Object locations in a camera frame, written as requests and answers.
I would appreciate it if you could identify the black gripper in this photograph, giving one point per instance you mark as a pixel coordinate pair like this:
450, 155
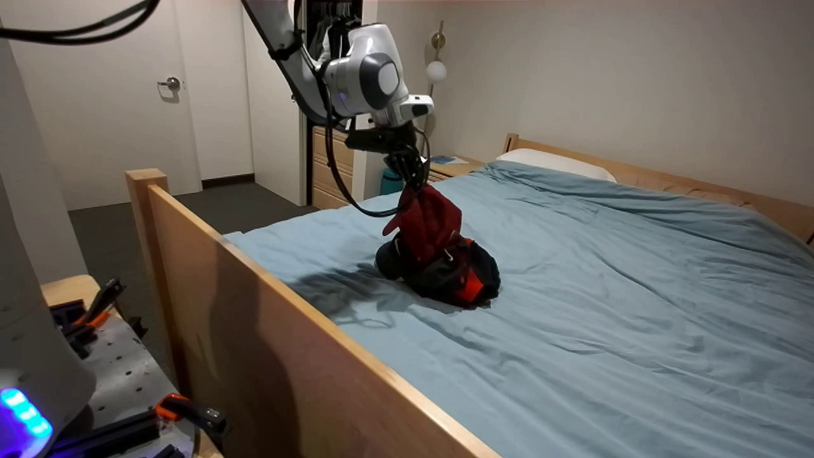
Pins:
406, 155

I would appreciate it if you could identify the red baseball cap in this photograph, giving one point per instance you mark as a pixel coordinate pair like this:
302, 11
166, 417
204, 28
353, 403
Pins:
428, 224

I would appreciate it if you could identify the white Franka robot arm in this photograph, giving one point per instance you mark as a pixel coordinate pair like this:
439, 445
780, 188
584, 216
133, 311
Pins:
358, 72

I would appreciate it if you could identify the wooden nightstand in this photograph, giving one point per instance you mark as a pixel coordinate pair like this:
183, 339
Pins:
453, 166

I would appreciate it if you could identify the black cap white trim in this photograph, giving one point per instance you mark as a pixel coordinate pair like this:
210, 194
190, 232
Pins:
397, 257

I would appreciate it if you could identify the wooden dresser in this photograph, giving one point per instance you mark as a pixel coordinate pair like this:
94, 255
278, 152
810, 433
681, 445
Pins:
332, 169

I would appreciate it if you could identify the white pillow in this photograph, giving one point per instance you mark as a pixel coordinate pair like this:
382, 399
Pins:
556, 162

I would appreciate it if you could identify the blue bed sheet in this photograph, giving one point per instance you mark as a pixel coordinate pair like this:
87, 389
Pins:
611, 321

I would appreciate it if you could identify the white door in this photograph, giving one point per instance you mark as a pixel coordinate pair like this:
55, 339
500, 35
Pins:
102, 128

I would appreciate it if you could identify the orange black clamp tool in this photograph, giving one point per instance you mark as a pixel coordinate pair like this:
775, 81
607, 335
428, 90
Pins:
191, 416

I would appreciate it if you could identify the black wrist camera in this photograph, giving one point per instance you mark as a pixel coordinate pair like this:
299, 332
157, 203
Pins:
369, 141

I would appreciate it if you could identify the round wall lamp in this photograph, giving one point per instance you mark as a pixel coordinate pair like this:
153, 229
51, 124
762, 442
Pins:
436, 67

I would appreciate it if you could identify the wooden bed frame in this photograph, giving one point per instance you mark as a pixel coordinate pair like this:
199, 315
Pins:
256, 356

